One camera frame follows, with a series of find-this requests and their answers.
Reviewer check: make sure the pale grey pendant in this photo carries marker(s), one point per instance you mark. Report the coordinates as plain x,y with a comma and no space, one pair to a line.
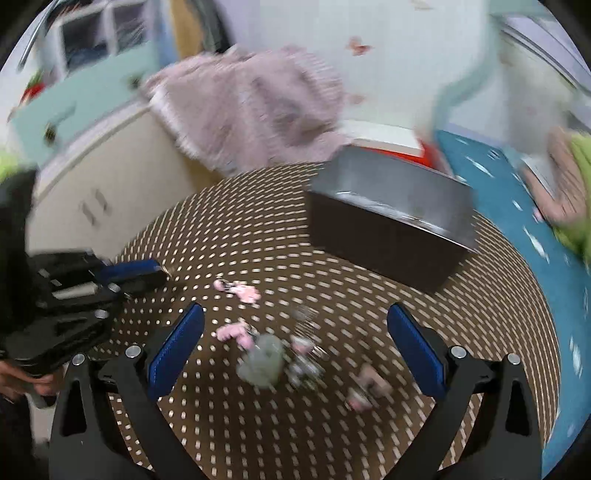
263,364

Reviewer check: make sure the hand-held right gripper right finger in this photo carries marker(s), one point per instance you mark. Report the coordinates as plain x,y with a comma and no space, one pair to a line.
418,350

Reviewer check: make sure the small pink butterfly sticker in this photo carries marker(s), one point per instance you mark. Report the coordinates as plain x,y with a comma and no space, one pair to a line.
358,98

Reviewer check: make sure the pink oval brooch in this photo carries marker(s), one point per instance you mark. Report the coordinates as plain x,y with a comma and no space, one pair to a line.
369,384

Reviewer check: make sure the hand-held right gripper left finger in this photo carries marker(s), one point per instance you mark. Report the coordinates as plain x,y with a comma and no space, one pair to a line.
178,350

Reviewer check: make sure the pink butterfly wall sticker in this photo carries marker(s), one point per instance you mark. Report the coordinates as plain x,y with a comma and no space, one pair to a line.
361,46

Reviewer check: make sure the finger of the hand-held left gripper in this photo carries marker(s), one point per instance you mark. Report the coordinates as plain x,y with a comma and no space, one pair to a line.
134,273

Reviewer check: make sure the teal bunk bed frame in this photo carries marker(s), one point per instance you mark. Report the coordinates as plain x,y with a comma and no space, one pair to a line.
466,83

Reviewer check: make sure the pink striped blanket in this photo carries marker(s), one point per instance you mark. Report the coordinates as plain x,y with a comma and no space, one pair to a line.
258,106

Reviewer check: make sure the blue patterned bed mattress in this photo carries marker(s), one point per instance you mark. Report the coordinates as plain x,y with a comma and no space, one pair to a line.
508,217

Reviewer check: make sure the red box with white lid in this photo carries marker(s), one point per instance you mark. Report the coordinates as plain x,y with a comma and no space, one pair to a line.
388,138

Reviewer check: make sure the curved metal pole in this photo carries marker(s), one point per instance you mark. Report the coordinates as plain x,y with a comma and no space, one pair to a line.
39,32

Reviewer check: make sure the person's left hand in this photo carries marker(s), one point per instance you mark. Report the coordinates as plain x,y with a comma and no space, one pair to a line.
18,381

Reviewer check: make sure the green blanket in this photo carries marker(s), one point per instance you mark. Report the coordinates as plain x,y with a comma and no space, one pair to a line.
579,194

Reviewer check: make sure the dark metal tin box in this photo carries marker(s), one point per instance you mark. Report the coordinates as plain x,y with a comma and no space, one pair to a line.
392,240

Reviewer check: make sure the pale butterfly wall sticker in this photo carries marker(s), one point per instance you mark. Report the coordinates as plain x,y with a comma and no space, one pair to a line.
422,4

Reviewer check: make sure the brown polka dot tablecloth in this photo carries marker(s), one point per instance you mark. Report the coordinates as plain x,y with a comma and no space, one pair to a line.
221,221

